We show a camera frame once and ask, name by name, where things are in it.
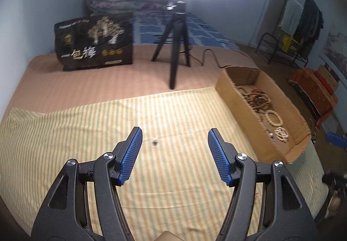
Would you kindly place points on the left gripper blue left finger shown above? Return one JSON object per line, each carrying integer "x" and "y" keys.
{"x": 125, "y": 154}

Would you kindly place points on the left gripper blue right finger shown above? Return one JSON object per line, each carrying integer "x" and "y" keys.
{"x": 224, "y": 155}

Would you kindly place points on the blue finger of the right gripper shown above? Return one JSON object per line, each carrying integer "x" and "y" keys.
{"x": 336, "y": 140}

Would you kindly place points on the small white pearl bead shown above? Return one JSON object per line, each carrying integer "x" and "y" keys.
{"x": 155, "y": 141}

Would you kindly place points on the orange covered stool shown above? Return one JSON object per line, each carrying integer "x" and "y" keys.
{"x": 322, "y": 101}

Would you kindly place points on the cardboard box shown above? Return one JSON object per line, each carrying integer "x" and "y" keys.
{"x": 272, "y": 124}

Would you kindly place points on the striped yellow cloth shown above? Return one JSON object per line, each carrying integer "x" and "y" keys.
{"x": 173, "y": 186}

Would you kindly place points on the tan bed sheet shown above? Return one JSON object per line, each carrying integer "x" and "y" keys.
{"x": 45, "y": 87}

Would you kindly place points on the black clothes rack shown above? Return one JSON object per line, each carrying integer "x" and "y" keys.
{"x": 270, "y": 46}

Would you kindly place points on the yellow box on rack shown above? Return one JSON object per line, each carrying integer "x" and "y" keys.
{"x": 289, "y": 44}

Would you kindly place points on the black snack bag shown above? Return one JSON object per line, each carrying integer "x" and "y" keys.
{"x": 95, "y": 41}

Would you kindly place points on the dark hanging clothes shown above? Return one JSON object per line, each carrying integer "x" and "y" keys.
{"x": 311, "y": 21}

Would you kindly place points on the black tripod stand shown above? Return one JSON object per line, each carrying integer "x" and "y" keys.
{"x": 178, "y": 27}

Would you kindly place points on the white striped hanging towel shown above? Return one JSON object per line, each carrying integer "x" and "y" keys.
{"x": 291, "y": 16}

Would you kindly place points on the landscape wall painting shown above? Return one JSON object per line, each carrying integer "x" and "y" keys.
{"x": 334, "y": 51}

